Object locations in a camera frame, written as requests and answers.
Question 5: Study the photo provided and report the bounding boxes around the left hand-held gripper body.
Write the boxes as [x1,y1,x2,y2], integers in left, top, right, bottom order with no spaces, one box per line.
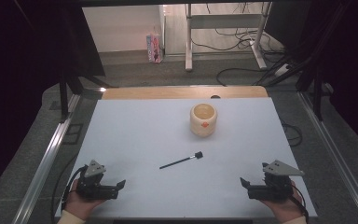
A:
[76,160,119,201]

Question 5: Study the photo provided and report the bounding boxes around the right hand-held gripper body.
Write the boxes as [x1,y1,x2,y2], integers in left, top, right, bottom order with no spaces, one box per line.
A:
[247,160,306,203]

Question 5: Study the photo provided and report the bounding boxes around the person's left hand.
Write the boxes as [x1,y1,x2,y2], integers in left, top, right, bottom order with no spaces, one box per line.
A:
[63,179,107,220]

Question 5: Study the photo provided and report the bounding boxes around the person's right hand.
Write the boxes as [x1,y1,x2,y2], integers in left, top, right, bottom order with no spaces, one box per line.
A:
[260,189,305,224]

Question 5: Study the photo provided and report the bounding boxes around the white table mat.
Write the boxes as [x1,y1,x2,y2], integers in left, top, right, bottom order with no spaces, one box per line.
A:
[54,97,319,218]

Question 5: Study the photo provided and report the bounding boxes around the black brush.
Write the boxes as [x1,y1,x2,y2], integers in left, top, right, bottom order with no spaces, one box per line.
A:
[158,150,204,170]

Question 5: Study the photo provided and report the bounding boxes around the cream cup with red mark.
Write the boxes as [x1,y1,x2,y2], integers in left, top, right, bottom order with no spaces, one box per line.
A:
[189,103,218,138]

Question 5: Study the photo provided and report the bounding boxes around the black metal stand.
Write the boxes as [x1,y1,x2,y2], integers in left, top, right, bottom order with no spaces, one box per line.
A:
[58,73,85,124]
[295,66,324,122]

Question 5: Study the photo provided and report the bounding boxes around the white power strip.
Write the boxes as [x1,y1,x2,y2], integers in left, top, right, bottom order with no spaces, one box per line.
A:
[274,63,291,77]

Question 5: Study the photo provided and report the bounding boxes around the black curtain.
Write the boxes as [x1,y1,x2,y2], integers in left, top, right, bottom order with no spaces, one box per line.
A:
[265,0,358,158]
[0,0,106,203]

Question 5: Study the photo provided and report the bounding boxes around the pink and blue carton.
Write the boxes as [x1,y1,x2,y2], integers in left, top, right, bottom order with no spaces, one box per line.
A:
[145,31,164,64]

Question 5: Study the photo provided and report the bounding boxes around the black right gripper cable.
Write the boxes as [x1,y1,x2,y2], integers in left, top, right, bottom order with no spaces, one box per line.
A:
[288,181,310,224]

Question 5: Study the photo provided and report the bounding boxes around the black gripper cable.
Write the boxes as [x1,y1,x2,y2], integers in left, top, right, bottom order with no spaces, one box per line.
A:
[288,181,310,224]
[50,165,89,224]

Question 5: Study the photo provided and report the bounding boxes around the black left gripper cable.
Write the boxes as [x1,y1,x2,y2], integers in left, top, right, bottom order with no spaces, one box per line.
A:
[50,165,89,224]

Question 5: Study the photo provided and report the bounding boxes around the aluminium floor rail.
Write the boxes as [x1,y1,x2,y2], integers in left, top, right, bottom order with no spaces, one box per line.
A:
[296,91,358,224]
[10,92,83,224]

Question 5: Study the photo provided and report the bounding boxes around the looped black cable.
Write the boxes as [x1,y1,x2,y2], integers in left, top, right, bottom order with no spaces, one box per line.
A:
[280,121,304,147]

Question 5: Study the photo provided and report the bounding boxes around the black floor cables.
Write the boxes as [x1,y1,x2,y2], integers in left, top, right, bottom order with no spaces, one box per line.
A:
[189,3,288,87]

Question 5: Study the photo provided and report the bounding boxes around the white metal desk frame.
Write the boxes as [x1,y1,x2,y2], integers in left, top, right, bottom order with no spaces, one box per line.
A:
[184,3,273,73]

